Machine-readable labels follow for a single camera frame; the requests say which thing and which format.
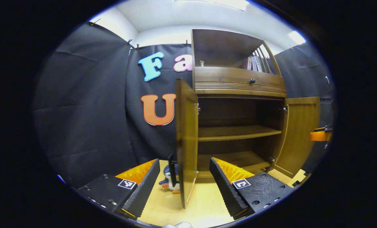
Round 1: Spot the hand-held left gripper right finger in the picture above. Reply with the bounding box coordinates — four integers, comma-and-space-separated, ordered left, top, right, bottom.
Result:
209, 157, 295, 220

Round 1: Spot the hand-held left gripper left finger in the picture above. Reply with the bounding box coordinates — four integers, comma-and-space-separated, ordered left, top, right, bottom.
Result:
76, 158, 161, 220

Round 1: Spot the wooden shoe cabinet door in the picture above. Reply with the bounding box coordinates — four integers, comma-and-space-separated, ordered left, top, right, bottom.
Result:
272, 97, 321, 179
175, 78, 199, 209

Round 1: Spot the black door handle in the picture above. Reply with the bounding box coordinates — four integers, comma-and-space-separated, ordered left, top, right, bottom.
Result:
168, 153, 179, 187

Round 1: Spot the wooden double-door shoe cabinet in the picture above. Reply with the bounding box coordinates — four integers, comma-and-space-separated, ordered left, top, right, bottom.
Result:
191, 28, 287, 184

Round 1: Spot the wooden cabinet drawer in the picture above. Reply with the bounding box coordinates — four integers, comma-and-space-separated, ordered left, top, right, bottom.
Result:
193, 66, 287, 98

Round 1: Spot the penguin plush toy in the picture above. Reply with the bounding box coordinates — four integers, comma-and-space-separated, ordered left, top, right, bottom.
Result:
159, 164, 181, 194

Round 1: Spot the ceiling light panel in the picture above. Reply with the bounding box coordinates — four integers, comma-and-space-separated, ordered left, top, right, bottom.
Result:
288, 31, 306, 45
173, 0, 250, 10

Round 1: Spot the black backdrop cloth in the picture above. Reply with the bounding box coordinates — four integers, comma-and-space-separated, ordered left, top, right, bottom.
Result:
33, 22, 336, 189

